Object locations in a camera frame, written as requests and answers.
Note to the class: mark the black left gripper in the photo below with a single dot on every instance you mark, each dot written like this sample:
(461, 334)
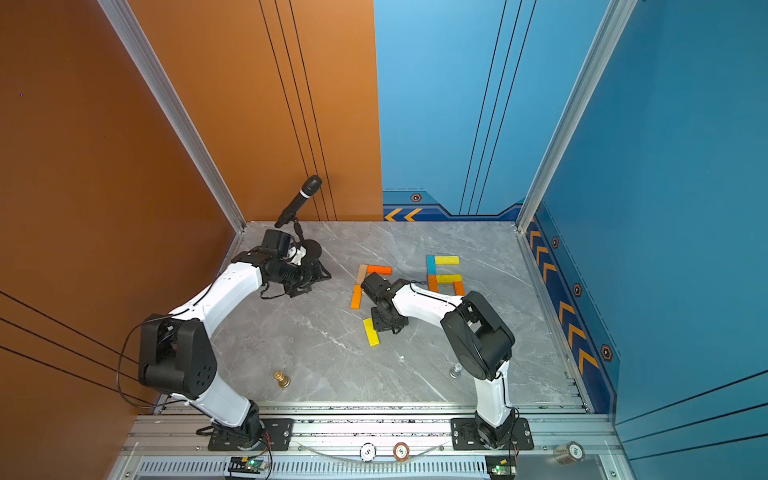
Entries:
(310, 277)

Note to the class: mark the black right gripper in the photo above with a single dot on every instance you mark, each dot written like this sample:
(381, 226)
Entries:
(378, 326)

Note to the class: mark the long orange block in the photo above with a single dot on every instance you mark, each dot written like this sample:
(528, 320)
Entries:
(381, 270)

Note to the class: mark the beige wooden block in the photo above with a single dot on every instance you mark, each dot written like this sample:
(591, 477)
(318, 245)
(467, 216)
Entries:
(361, 274)

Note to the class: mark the yellow block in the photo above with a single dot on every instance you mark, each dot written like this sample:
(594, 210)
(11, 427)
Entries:
(371, 334)
(449, 279)
(446, 260)

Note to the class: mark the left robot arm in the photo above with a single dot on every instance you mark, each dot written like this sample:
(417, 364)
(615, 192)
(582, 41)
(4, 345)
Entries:
(176, 356)

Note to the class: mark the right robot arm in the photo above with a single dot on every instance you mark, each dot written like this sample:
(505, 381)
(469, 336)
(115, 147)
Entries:
(481, 341)

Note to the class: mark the black microphone on stand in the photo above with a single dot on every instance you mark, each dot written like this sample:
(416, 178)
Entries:
(310, 187)

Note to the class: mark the silver chess piece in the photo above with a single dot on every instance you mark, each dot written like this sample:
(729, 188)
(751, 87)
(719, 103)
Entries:
(456, 371)

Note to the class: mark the brass chess piece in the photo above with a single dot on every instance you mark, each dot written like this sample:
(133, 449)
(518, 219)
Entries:
(282, 379)

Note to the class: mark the copper tape roll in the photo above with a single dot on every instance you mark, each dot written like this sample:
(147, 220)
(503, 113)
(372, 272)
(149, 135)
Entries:
(401, 452)

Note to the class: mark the right green circuit board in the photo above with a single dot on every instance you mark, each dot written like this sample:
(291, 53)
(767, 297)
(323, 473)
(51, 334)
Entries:
(499, 468)

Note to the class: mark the green circuit board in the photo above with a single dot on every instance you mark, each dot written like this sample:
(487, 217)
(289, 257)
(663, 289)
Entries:
(499, 468)
(247, 465)

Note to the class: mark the left green circuit board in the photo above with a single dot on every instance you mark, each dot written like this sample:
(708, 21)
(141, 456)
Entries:
(247, 465)

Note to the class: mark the silver tape roll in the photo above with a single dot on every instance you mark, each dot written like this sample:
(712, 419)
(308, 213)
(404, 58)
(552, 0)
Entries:
(569, 453)

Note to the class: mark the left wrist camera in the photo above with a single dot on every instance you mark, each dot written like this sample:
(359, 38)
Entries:
(282, 246)

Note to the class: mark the aluminium front rail frame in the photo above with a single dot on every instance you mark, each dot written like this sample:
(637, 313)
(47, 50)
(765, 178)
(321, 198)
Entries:
(325, 440)

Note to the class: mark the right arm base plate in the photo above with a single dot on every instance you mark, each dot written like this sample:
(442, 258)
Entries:
(475, 434)

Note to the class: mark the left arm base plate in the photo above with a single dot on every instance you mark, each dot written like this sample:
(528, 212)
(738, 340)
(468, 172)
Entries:
(273, 434)

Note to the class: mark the aluminium corner post left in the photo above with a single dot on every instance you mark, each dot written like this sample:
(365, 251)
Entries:
(129, 31)

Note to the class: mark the aluminium corner post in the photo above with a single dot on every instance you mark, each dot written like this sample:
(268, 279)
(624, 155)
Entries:
(129, 31)
(608, 34)

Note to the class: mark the aluminium corner post right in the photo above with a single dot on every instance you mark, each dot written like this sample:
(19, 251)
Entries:
(608, 34)

